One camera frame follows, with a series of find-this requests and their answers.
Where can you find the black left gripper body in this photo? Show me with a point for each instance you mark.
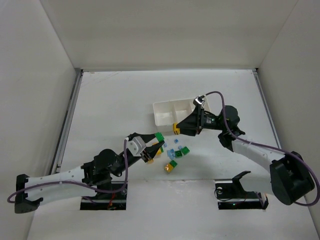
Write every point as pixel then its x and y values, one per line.
pixel 131 159

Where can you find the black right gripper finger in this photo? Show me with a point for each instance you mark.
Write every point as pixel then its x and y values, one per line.
pixel 192 132
pixel 188 117

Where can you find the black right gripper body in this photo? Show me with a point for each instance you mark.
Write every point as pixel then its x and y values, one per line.
pixel 199 120

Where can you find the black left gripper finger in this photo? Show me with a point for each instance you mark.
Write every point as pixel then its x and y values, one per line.
pixel 145 137
pixel 150 152

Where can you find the yellow sloped lego brick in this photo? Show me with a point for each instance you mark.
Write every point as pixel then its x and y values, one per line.
pixel 176 130

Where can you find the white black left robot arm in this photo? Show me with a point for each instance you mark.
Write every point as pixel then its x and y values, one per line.
pixel 106 174

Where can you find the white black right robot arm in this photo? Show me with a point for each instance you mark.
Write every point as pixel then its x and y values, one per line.
pixel 290 178

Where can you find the yellow rectangular lego brick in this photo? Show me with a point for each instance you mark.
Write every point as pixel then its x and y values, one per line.
pixel 150 161

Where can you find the green square lego brick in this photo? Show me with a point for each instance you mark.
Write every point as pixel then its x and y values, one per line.
pixel 185 150

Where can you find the light blue lego plate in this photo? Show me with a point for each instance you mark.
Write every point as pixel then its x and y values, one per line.
pixel 171 154

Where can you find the yellow small lego brick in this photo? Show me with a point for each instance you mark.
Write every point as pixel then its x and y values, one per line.
pixel 168 168

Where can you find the green lego beside yellow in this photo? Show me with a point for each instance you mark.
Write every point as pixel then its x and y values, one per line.
pixel 173 163

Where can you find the white divided plastic container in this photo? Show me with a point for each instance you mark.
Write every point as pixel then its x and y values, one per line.
pixel 166 113

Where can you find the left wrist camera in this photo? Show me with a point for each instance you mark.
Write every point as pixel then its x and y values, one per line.
pixel 136 146

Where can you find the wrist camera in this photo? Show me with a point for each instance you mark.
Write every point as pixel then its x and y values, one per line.
pixel 136 146
pixel 199 100

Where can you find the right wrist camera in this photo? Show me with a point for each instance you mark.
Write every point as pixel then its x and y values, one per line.
pixel 199 100

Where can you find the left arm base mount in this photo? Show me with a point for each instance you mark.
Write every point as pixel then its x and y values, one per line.
pixel 105 201

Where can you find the right aluminium rail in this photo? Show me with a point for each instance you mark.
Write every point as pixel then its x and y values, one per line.
pixel 262 95

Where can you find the aluminium rail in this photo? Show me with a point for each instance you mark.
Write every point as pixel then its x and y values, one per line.
pixel 262 95
pixel 58 156

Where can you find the left aluminium rail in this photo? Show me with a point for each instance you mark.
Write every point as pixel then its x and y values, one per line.
pixel 58 156

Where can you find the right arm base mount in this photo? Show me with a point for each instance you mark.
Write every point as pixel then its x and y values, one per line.
pixel 231 195

